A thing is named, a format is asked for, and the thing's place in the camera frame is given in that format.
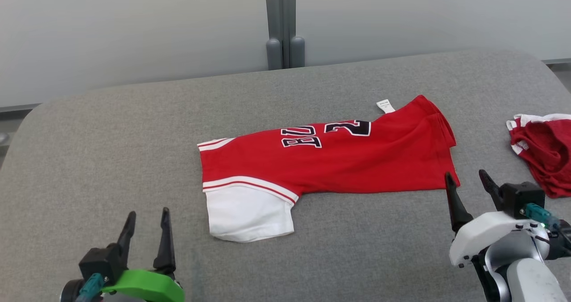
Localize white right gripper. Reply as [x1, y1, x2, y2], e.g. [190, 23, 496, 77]
[445, 170, 550, 267]

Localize red jersey with white sleeves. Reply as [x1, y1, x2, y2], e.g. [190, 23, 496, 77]
[198, 95, 460, 243]

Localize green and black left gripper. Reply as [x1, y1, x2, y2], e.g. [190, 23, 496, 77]
[102, 207, 186, 302]

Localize red shorts with white trim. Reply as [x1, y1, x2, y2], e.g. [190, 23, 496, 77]
[506, 113, 571, 199]

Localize teal plug camera cable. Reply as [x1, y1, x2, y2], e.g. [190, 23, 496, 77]
[76, 273, 105, 302]
[524, 203, 571, 238]

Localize teal plug right camera cable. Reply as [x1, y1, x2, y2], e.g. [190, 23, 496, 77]
[524, 203, 571, 238]

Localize teal plug left camera cable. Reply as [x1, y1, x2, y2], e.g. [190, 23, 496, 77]
[76, 273, 105, 302]

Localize grey metal door post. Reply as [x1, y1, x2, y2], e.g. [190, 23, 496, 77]
[283, 0, 306, 69]
[265, 0, 283, 70]

